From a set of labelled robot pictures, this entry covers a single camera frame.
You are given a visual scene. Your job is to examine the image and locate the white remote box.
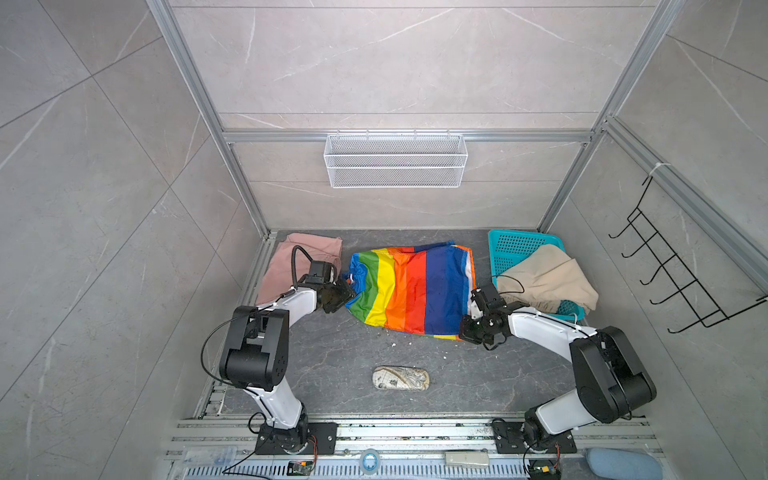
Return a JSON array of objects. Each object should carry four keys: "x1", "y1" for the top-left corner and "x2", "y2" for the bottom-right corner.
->
[{"x1": 444, "y1": 450, "x2": 490, "y2": 469}]

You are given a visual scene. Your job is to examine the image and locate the aluminium mounting rail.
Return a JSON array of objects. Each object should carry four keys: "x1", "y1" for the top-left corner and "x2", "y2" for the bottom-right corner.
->
[{"x1": 159, "y1": 415, "x2": 674, "y2": 479}]

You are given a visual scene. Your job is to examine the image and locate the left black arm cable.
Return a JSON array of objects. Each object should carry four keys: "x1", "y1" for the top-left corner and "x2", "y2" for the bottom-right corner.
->
[{"x1": 290, "y1": 245, "x2": 316, "y2": 286}]

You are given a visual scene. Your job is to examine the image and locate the right small circuit board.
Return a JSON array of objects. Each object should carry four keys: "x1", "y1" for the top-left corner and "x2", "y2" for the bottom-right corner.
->
[{"x1": 527, "y1": 460, "x2": 562, "y2": 480}]

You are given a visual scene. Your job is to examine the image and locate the small green circuit board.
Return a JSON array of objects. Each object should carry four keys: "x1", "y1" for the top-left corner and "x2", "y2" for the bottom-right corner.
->
[{"x1": 286, "y1": 460, "x2": 317, "y2": 477}]

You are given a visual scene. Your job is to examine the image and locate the pink shorts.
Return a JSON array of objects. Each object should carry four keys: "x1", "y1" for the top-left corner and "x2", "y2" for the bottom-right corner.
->
[{"x1": 256, "y1": 232, "x2": 344, "y2": 306}]

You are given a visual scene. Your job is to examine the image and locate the black wire hook rack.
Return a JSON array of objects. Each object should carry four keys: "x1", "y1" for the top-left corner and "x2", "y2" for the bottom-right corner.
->
[{"x1": 608, "y1": 175, "x2": 767, "y2": 335}]

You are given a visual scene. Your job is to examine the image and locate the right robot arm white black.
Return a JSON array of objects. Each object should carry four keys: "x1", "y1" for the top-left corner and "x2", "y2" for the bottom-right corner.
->
[{"x1": 460, "y1": 284, "x2": 657, "y2": 452}]

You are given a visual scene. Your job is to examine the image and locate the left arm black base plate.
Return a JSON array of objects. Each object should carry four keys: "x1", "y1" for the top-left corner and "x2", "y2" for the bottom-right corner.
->
[{"x1": 255, "y1": 422, "x2": 339, "y2": 455}]

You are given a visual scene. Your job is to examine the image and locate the blue tape roll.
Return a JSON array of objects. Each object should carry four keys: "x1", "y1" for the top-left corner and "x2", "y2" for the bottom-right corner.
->
[{"x1": 359, "y1": 449, "x2": 381, "y2": 475}]

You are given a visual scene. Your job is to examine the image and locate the beige shorts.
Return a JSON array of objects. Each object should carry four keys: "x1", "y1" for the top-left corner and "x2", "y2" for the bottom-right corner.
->
[{"x1": 495, "y1": 245, "x2": 599, "y2": 314}]

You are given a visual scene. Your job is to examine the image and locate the teal plastic basket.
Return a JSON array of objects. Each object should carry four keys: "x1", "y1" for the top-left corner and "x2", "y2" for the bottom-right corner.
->
[{"x1": 488, "y1": 229, "x2": 566, "y2": 285}]

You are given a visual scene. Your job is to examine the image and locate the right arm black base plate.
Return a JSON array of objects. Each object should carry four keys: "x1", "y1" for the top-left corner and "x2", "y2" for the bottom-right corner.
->
[{"x1": 490, "y1": 418, "x2": 577, "y2": 454}]

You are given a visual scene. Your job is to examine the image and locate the rainbow striped shorts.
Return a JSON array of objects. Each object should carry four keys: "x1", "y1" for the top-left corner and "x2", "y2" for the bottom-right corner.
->
[{"x1": 346, "y1": 242, "x2": 476, "y2": 340}]

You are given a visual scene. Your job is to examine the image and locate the blue grey cushion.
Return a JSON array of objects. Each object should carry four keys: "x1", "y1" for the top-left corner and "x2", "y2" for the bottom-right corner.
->
[{"x1": 585, "y1": 448, "x2": 663, "y2": 480}]

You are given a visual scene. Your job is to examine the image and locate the white wire mesh shelf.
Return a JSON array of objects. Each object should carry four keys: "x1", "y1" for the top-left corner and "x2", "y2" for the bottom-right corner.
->
[{"x1": 323, "y1": 133, "x2": 469, "y2": 189}]

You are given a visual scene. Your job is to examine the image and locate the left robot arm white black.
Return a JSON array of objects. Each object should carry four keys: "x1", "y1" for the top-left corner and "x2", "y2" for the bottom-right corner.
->
[{"x1": 218, "y1": 260, "x2": 354, "y2": 454}]

